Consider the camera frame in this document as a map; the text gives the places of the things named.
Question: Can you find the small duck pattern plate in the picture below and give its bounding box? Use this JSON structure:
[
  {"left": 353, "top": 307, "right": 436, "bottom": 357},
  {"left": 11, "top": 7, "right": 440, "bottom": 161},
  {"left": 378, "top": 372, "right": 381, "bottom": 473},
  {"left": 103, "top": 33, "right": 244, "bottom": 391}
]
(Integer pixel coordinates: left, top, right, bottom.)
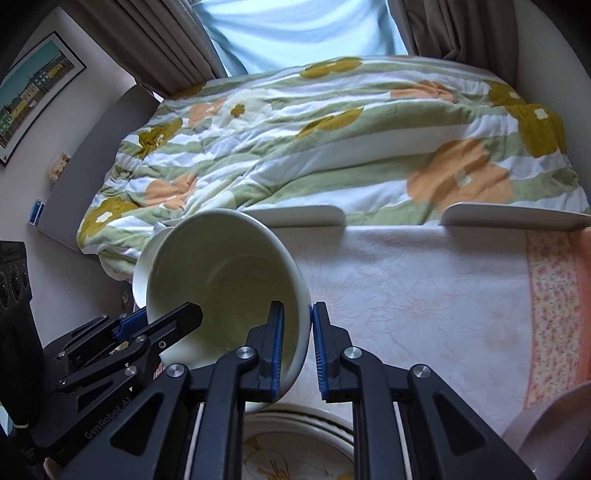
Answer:
[{"left": 242, "top": 413, "right": 355, "bottom": 479}]

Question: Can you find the white ribbed bowl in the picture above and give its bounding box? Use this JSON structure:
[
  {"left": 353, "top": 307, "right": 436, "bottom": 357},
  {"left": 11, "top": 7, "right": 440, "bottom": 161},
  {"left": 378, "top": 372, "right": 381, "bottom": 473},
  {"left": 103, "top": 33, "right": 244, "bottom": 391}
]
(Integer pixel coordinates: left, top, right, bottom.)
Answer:
[{"left": 131, "top": 227, "right": 173, "bottom": 309}]

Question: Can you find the cream yellow bowl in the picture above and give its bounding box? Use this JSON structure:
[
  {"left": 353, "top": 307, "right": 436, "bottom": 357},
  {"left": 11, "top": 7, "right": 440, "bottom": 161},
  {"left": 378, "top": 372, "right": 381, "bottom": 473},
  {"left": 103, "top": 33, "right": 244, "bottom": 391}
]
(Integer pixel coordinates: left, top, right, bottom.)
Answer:
[{"left": 146, "top": 209, "right": 311, "bottom": 396}]

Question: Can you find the plain white plate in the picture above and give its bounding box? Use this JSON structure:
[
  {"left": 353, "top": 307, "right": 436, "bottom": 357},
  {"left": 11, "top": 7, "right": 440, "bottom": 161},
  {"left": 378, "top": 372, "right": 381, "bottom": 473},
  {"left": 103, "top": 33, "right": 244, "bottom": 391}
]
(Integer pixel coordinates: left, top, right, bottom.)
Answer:
[{"left": 246, "top": 404, "right": 353, "bottom": 444}]

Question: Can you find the white floral tablecloth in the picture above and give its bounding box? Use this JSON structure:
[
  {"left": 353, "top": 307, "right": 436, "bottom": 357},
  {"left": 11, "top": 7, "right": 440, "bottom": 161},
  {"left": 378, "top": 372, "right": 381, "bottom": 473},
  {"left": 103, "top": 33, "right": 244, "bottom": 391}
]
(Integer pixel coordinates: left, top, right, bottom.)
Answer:
[{"left": 277, "top": 226, "right": 532, "bottom": 432}]

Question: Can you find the orange floral cloth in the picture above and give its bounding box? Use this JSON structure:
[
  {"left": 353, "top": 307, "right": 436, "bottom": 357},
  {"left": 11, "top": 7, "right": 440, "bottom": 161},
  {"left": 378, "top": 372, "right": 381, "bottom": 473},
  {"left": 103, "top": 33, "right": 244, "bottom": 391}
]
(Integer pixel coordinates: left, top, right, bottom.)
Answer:
[{"left": 524, "top": 228, "right": 590, "bottom": 408}]

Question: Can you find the grey headboard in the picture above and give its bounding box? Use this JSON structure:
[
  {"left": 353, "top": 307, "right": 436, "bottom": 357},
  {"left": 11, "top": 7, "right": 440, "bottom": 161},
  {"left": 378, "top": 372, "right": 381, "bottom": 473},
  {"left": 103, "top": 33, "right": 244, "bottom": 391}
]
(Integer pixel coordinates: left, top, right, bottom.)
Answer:
[{"left": 37, "top": 85, "right": 159, "bottom": 253}]

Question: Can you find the blue white box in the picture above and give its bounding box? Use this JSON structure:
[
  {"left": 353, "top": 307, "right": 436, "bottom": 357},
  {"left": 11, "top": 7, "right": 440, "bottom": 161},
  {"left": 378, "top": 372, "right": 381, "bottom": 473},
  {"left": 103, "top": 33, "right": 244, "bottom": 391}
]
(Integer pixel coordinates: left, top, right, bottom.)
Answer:
[{"left": 28, "top": 199, "right": 45, "bottom": 227}]

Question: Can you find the small plush toy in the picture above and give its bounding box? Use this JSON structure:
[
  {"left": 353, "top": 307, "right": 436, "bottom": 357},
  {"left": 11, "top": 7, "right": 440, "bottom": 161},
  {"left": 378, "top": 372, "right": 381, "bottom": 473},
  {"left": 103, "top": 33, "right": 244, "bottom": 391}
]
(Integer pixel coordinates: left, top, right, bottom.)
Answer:
[{"left": 48, "top": 153, "right": 70, "bottom": 182}]

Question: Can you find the floral green striped duvet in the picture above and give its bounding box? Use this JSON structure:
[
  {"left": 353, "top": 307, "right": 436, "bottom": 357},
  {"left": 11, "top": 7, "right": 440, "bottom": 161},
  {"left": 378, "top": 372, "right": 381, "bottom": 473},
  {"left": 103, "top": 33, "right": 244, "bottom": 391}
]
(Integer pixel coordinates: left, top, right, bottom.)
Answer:
[{"left": 76, "top": 55, "right": 590, "bottom": 280}]

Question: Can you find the framed houses picture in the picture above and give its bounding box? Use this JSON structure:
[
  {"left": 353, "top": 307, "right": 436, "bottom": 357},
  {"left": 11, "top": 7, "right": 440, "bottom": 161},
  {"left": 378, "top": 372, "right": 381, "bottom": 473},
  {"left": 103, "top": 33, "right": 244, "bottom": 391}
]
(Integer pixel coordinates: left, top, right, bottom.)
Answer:
[{"left": 0, "top": 32, "right": 86, "bottom": 167}]

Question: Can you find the left brown curtain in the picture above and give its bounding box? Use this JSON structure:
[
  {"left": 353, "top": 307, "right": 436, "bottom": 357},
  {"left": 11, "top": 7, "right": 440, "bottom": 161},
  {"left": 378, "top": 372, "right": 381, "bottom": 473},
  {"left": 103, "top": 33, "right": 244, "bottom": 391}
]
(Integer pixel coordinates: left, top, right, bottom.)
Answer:
[{"left": 61, "top": 0, "right": 226, "bottom": 97}]

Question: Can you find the brown curtain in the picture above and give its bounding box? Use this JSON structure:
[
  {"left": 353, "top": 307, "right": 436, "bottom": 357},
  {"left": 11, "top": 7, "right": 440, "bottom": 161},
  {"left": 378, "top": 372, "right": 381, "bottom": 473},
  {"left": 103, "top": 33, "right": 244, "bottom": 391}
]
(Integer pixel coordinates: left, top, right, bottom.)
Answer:
[
  {"left": 61, "top": 0, "right": 226, "bottom": 97},
  {"left": 389, "top": 0, "right": 519, "bottom": 85}
]

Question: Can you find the right brown curtain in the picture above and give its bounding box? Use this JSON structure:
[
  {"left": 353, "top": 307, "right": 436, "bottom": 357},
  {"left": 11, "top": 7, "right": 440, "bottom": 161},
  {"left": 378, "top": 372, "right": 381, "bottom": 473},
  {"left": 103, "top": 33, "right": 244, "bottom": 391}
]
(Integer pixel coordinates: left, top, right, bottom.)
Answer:
[{"left": 389, "top": 0, "right": 519, "bottom": 85}]

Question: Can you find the light blue window cloth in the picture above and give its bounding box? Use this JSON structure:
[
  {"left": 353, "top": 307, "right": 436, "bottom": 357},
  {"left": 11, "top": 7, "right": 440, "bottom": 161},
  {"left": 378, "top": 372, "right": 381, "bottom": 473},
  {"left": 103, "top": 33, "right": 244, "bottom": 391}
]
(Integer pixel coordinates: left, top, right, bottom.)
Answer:
[{"left": 190, "top": 0, "right": 408, "bottom": 76}]

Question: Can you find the right white table rail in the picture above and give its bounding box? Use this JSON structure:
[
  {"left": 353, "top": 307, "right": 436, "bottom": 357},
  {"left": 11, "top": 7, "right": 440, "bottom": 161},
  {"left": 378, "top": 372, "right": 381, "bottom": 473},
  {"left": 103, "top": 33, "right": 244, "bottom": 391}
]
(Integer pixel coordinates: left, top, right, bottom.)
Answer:
[{"left": 440, "top": 202, "right": 590, "bottom": 232}]

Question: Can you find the white table rail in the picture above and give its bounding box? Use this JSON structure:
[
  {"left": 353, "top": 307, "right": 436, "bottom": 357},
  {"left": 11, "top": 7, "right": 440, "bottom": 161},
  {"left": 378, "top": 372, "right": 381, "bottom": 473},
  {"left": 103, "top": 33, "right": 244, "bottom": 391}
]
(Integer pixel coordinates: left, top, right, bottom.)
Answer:
[
  {"left": 440, "top": 202, "right": 590, "bottom": 232},
  {"left": 243, "top": 205, "right": 346, "bottom": 228}
]

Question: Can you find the left white table rail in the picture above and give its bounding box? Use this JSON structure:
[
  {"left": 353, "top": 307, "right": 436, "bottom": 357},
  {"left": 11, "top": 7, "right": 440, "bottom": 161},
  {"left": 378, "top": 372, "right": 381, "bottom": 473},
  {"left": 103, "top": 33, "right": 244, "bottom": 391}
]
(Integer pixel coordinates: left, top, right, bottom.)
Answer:
[{"left": 243, "top": 205, "right": 346, "bottom": 228}]

